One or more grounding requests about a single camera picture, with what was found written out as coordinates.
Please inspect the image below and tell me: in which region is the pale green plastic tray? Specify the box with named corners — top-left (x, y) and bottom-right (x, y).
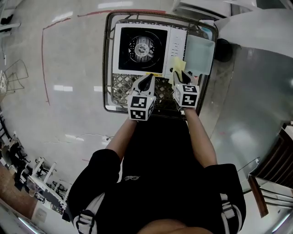
top-left (183, 34), bottom-right (216, 76)

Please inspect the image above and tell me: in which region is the white harness strap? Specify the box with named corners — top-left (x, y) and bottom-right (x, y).
top-left (219, 192), bottom-right (243, 234)
top-left (72, 191), bottom-right (106, 234)

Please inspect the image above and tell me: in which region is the white portable stove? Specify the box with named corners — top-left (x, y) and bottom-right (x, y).
top-left (112, 22), bottom-right (188, 79)

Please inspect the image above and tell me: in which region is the person's right forearm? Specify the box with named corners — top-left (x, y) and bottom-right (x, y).
top-left (182, 106), bottom-right (218, 169)

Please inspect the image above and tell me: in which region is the cluttered white shelving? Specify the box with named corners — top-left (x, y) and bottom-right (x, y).
top-left (0, 131), bottom-right (72, 221)

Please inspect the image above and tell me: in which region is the wicker glass-top table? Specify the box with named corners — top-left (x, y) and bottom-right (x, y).
top-left (101, 10), bottom-right (219, 121)

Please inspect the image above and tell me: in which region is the black round stool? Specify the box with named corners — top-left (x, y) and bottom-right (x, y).
top-left (215, 38), bottom-right (233, 63)

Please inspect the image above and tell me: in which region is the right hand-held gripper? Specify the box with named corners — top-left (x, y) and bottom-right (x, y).
top-left (172, 70), bottom-right (200, 108)

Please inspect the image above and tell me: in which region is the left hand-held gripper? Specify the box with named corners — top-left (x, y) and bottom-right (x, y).
top-left (127, 73), bottom-right (157, 122)

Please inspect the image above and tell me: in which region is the person's black shirt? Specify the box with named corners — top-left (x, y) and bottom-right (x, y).
top-left (67, 116), bottom-right (247, 234)

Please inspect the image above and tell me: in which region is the yellow cloth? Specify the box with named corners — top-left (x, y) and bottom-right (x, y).
top-left (168, 56), bottom-right (187, 85)

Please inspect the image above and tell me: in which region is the person's left forearm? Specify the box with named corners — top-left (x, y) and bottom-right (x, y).
top-left (105, 117), bottom-right (138, 162)

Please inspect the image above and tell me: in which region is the wire frame chair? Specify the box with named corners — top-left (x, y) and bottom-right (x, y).
top-left (3, 58), bottom-right (29, 95)

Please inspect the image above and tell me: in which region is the dark wooden cabinet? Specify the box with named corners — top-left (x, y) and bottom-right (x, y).
top-left (248, 122), bottom-right (293, 218)

